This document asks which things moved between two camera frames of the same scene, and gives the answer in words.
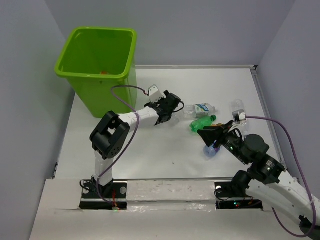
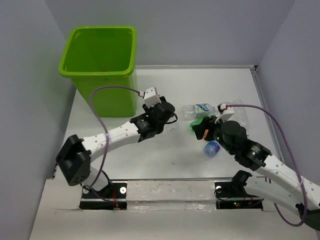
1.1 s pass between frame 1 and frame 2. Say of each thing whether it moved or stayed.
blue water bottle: stayed
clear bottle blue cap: stayed
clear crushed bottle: moved
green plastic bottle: stayed
